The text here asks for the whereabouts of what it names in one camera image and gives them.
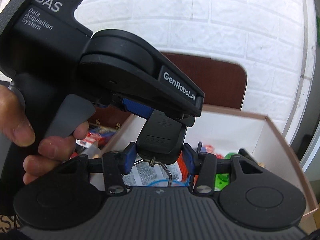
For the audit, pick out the orange striped packet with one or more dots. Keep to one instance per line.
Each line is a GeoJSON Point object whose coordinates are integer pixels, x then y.
{"type": "Point", "coordinates": [181, 167]}

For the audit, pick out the black clip device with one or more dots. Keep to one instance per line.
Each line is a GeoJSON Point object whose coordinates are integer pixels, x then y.
{"type": "Point", "coordinates": [162, 140]}

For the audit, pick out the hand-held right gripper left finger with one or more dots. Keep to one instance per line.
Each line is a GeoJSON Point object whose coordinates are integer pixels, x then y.
{"type": "Point", "coordinates": [130, 158]}

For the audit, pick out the person's left hand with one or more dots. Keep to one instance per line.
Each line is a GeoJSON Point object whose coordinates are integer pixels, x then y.
{"type": "Point", "coordinates": [15, 120]}

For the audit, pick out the brown wooden chair back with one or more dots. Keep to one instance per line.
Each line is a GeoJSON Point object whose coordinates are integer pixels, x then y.
{"type": "Point", "coordinates": [212, 80]}

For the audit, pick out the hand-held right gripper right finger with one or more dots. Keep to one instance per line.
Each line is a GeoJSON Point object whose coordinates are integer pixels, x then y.
{"type": "Point", "coordinates": [188, 160]}

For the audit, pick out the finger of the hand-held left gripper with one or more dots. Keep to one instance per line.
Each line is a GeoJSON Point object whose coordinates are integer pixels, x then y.
{"type": "Point", "coordinates": [137, 108]}
{"type": "Point", "coordinates": [186, 122]}

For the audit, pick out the white door frame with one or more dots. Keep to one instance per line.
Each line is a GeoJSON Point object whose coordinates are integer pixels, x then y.
{"type": "Point", "coordinates": [307, 55]}

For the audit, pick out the green plastic item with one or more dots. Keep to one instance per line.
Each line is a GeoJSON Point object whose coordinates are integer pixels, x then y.
{"type": "Point", "coordinates": [222, 180]}

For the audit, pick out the white printed packet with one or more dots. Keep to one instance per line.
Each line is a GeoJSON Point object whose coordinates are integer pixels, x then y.
{"type": "Point", "coordinates": [142, 178]}

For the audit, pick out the red blue snack packet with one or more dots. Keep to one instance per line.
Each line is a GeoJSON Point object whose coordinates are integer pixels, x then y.
{"type": "Point", "coordinates": [100, 133]}

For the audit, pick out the white cardboard box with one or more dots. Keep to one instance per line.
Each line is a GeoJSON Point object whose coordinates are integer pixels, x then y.
{"type": "Point", "coordinates": [237, 130]}

